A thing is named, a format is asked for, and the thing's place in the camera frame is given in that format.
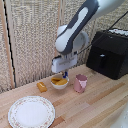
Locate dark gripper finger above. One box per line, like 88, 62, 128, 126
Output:
65, 70, 70, 79
62, 71, 67, 80

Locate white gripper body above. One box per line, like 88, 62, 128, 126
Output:
51, 54, 79, 74

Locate white oval bowl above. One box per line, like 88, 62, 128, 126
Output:
50, 76, 70, 91

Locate smooth yellow hot dog bun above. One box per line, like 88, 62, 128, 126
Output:
54, 78, 69, 86

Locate floral rimmed white plate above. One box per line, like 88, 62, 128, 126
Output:
7, 95, 56, 128

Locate ridged orange sausage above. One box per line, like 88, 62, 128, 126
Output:
51, 77, 63, 84

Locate pink cup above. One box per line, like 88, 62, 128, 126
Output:
73, 74, 88, 94

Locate beige woven divider screen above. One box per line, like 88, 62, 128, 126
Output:
0, 0, 128, 94

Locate black box appliance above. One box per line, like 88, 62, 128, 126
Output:
85, 30, 128, 81

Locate white item on black box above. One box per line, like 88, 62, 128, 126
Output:
108, 28, 128, 38

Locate black cable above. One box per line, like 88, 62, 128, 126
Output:
77, 10, 128, 55

